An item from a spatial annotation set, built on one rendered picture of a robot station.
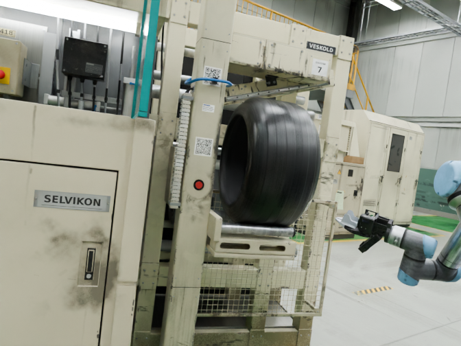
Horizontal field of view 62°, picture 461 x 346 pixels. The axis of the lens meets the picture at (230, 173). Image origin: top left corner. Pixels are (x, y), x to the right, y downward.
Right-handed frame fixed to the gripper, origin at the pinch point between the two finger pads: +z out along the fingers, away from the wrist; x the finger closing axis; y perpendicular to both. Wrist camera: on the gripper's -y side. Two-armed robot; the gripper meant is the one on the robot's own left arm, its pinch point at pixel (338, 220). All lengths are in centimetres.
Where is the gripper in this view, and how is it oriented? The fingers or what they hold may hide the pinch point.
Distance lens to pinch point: 161.9
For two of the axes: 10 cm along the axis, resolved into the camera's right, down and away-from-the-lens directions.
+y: 0.4, -9.1, -4.1
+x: -5.8, 3.1, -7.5
